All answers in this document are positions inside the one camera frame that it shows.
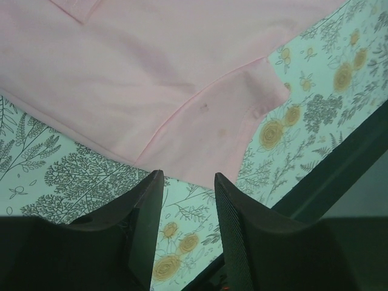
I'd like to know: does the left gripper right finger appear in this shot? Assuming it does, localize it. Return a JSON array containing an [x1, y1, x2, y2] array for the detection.
[[214, 173, 387, 290]]

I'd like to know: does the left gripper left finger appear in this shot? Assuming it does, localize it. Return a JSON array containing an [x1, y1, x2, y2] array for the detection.
[[1, 170, 164, 290]]

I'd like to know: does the pink t shirt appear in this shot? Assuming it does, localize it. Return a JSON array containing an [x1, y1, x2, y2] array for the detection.
[[1, 1, 341, 188]]

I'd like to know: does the floral table mat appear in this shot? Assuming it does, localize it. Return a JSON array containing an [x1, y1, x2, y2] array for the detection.
[[1, 1, 387, 290]]

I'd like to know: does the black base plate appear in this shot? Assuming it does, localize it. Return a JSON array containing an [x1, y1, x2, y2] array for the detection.
[[187, 104, 387, 290]]

